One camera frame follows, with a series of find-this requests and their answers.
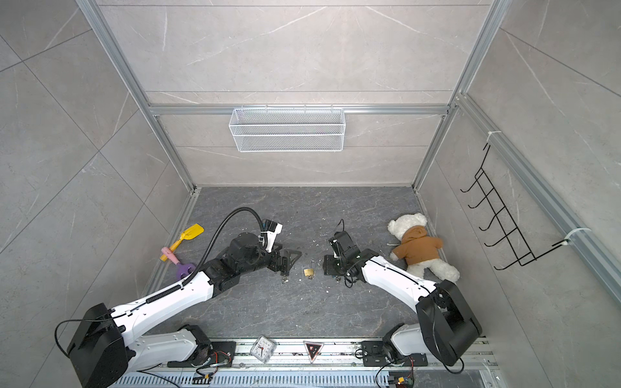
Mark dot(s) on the red triangle warning sign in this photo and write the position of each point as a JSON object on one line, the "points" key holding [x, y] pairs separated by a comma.
{"points": [[313, 349]]}

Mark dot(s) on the white teddy bear brown hoodie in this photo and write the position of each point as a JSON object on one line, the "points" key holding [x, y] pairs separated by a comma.
{"points": [[419, 250]]}

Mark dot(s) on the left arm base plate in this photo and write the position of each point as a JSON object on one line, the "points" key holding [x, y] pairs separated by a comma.
{"points": [[219, 353]]}

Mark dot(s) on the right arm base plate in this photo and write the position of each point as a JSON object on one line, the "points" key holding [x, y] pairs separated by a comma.
{"points": [[378, 353]]}

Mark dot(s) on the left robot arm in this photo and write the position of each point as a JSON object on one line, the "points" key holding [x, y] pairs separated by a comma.
{"points": [[110, 342]]}

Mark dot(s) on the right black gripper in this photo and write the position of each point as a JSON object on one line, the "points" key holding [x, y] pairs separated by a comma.
{"points": [[328, 268]]}

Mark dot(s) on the pink purple toy shovel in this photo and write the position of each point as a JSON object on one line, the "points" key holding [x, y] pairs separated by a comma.
{"points": [[182, 270]]}

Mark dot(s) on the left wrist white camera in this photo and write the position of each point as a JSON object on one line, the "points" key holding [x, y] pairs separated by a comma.
{"points": [[270, 230]]}

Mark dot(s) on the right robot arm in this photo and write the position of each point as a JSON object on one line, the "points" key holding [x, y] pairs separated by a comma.
{"points": [[446, 325]]}

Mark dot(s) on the small white clock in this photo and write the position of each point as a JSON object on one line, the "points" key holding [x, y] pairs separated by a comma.
{"points": [[263, 349]]}

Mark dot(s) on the black wire hook rack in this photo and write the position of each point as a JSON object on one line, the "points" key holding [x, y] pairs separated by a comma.
{"points": [[511, 232]]}

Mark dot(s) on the white wire mesh basket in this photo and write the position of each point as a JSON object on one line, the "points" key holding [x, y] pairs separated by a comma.
{"points": [[288, 129]]}

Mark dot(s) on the brass padlock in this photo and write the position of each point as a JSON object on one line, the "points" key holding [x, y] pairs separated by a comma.
{"points": [[310, 270]]}

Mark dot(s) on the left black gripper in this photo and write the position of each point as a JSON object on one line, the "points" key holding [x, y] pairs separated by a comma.
{"points": [[278, 265]]}

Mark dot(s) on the yellow toy shovel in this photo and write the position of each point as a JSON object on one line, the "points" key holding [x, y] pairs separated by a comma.
{"points": [[191, 233]]}

